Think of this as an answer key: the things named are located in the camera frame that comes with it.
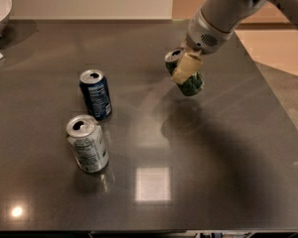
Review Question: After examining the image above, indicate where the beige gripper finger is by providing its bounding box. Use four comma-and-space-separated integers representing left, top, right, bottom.
172, 53, 203, 84

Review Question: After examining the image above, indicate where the silver white soda can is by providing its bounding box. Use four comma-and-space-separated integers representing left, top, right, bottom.
67, 115, 109, 174

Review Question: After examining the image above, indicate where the green soda can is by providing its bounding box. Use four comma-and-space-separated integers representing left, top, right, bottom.
165, 47, 204, 96

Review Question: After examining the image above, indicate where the blue soda can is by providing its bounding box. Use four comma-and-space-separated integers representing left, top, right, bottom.
79, 69, 112, 120

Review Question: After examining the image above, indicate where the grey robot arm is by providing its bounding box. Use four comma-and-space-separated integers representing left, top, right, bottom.
172, 0, 298, 84

